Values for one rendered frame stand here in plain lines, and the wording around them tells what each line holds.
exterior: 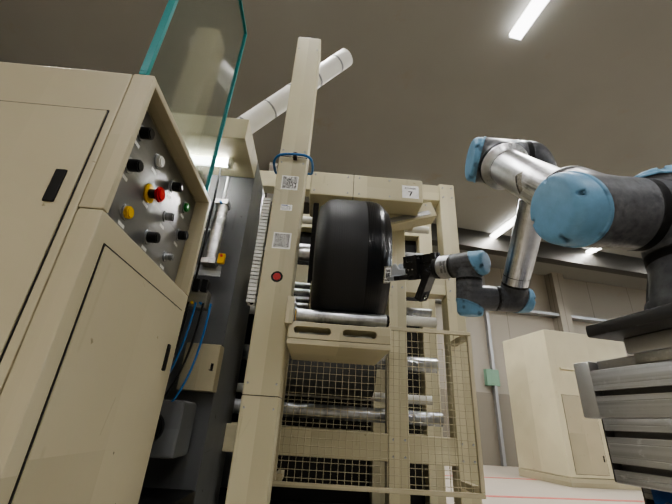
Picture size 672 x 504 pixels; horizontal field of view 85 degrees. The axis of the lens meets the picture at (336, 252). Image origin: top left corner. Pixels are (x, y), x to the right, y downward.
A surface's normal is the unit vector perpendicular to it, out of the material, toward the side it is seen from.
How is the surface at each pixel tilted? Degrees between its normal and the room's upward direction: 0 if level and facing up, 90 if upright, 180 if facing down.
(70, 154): 90
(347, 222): 78
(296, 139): 90
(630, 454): 90
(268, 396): 90
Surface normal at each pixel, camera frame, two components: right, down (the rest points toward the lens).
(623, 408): -0.98, -0.14
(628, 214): 0.00, 0.17
